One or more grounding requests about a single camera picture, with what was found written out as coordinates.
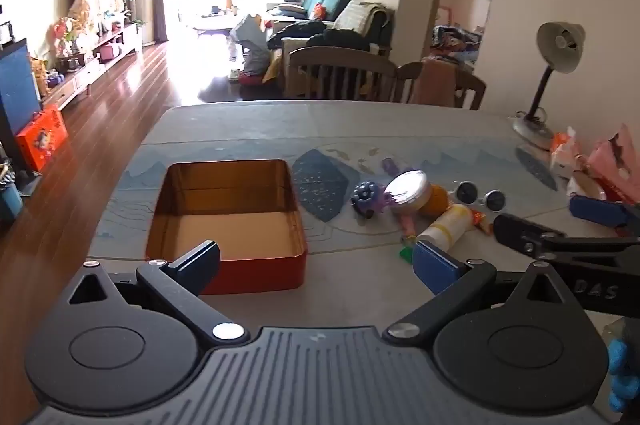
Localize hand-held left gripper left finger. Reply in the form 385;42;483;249
67;240;251;348

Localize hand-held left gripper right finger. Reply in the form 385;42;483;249
382;240;583;348

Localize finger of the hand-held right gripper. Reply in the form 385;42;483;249
492;213;569;259
568;194;640;237

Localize red tin box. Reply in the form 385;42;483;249
145;159;309;296

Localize silver lid jar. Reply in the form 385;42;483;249
389;170;434;212

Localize small orange wrapper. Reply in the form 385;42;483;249
470;211;496;236

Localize white yellow bottle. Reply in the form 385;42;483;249
416;204;474;252

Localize pink tube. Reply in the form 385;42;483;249
397;206;419;249

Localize pink bag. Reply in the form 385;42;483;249
584;124;640;207

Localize round lens sunglasses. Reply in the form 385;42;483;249
454;180;507;213

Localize orange white tissue pack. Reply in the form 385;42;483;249
549;128;585;179

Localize orange ball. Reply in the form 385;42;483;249
422;185;449;217

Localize purple toy figure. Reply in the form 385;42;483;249
350;182;396;221

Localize blue fuzzy object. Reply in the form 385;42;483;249
606;339;640;412

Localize wooden chair with cloth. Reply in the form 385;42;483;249
395;61;487;111

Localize grey desk lamp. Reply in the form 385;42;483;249
509;21;587;147

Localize pink cloth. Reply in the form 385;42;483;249
410;58;457;107

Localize blue bucket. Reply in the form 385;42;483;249
0;184;25;224

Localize red gift box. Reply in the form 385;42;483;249
15;104;69;172

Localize cluttered bed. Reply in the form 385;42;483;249
430;22;484;67

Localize wooden slatted chair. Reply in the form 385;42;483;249
287;46;399;101

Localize low TV cabinet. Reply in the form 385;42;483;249
42;22;146;109

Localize grey bag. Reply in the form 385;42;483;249
229;14;271;76

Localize white coffee table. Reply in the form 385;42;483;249
192;12;242;34

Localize blue board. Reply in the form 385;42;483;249
0;38;42;137

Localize dark clothes pile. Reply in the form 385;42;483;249
269;21;372;52

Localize white throw blanket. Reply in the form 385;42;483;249
332;0;389;34

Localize teal sofa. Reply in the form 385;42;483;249
266;0;394;52

